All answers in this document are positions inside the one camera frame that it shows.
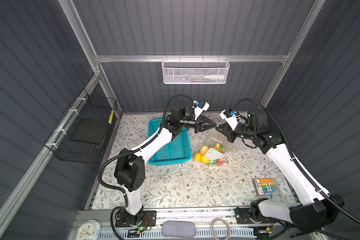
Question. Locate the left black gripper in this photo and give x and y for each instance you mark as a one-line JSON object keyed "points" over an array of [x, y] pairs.
{"points": [[199, 125]]}

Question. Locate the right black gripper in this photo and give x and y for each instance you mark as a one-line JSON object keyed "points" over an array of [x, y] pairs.
{"points": [[228, 130]]}

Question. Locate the pale red toy strawberry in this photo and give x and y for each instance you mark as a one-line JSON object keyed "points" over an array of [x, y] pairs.
{"points": [[219, 147]]}

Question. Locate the clear zip top bag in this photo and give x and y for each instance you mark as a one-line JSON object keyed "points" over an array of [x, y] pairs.
{"points": [[213, 137]]}

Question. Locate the pale yellow toy pear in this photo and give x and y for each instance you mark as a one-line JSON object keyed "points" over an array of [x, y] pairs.
{"points": [[204, 150]]}

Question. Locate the yellow toy lemon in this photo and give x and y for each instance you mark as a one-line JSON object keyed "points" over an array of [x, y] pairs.
{"points": [[198, 157]]}

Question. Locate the yellow toy pepper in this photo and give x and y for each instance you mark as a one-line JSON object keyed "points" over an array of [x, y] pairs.
{"points": [[204, 159]]}

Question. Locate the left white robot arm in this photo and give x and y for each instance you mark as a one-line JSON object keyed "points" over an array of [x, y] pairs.
{"points": [[130, 169]]}

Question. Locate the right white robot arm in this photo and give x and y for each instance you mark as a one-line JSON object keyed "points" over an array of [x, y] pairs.
{"points": [[316, 206]]}

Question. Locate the white tube in basket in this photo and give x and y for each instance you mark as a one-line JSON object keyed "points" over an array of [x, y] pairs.
{"points": [[215, 77]]}

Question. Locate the coloured marker pack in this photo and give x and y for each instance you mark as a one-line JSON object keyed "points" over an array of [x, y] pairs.
{"points": [[264, 187]]}

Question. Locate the yellow marker in basket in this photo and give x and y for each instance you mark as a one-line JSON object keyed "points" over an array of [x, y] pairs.
{"points": [[111, 117]]}

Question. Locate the grey fabric pouch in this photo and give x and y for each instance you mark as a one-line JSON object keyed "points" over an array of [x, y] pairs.
{"points": [[179, 229]]}

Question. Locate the white analog clock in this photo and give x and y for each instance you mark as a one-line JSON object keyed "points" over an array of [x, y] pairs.
{"points": [[89, 230]]}

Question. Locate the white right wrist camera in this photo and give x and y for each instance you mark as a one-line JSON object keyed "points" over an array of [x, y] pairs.
{"points": [[231, 117]]}

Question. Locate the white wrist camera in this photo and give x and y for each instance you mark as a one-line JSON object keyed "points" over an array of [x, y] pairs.
{"points": [[231, 117], [199, 107]]}

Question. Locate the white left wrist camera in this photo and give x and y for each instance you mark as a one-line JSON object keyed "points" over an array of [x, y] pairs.
{"points": [[199, 107]]}

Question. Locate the white wire wall basket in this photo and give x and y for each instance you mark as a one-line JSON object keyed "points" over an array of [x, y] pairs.
{"points": [[191, 71]]}

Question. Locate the black wire wall basket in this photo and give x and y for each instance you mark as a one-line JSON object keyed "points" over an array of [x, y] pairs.
{"points": [[84, 133]]}

